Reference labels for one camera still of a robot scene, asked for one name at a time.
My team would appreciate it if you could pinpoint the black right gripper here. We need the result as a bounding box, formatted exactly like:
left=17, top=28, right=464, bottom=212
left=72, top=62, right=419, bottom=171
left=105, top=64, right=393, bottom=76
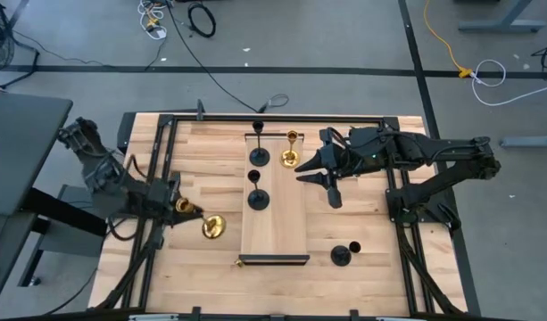
left=294, top=128, right=372, bottom=210

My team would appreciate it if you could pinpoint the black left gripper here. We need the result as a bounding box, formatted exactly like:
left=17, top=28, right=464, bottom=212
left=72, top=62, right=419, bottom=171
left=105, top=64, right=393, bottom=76
left=145, top=171, right=204, bottom=226

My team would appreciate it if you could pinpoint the gold candlestick holder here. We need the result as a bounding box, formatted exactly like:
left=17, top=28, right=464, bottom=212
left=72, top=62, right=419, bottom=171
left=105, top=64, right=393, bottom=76
left=279, top=129, right=302, bottom=169
left=174, top=196, right=228, bottom=241

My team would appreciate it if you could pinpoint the black candlestick holder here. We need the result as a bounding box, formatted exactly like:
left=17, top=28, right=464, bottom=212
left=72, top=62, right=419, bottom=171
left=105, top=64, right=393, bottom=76
left=246, top=169, right=271, bottom=212
left=329, top=240, right=362, bottom=268
left=248, top=119, right=271, bottom=169

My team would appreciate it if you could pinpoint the black side table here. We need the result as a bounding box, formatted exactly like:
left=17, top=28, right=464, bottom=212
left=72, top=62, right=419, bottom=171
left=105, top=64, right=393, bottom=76
left=0, top=91, right=110, bottom=313

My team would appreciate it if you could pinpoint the black floor fan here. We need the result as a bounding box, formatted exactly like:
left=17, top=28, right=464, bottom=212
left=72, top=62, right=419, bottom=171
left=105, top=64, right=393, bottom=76
left=0, top=0, right=41, bottom=90

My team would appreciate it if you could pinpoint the black aluminium table frame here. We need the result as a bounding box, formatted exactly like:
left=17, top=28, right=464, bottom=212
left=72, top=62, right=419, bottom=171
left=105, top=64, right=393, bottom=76
left=87, top=98, right=483, bottom=321

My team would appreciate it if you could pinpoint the wooden riser with black frame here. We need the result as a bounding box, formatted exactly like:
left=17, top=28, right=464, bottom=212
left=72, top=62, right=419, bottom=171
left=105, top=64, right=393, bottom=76
left=237, top=132, right=311, bottom=268

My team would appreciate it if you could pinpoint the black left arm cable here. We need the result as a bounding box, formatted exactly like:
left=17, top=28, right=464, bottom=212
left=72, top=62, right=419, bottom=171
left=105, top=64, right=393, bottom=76
left=106, top=216, right=140, bottom=243

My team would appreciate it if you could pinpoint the grey looped cable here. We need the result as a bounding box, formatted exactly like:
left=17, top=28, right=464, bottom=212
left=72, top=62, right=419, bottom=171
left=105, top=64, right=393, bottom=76
left=257, top=93, right=291, bottom=115

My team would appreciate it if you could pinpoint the long black floor cable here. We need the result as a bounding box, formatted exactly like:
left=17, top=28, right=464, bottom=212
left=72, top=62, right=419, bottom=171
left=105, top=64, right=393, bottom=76
left=164, top=0, right=261, bottom=113

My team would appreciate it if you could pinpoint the yellow extension cord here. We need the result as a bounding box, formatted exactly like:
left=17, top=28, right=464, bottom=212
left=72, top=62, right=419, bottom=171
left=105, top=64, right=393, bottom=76
left=423, top=0, right=474, bottom=79

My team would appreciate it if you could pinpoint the white cable bundle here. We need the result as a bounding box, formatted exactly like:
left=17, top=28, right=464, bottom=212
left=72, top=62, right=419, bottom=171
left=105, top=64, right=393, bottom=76
left=137, top=0, right=170, bottom=41

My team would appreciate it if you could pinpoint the coiled black cable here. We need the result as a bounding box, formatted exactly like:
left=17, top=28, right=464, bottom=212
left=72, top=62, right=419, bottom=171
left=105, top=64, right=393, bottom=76
left=186, top=1, right=218, bottom=39

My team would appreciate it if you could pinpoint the white floor cable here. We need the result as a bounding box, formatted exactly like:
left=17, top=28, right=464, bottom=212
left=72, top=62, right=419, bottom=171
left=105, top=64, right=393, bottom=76
left=470, top=58, right=547, bottom=108

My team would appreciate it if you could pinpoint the black cable bundle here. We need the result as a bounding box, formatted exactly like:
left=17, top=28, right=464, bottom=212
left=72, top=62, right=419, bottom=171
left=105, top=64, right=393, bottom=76
left=530, top=39, right=547, bottom=73

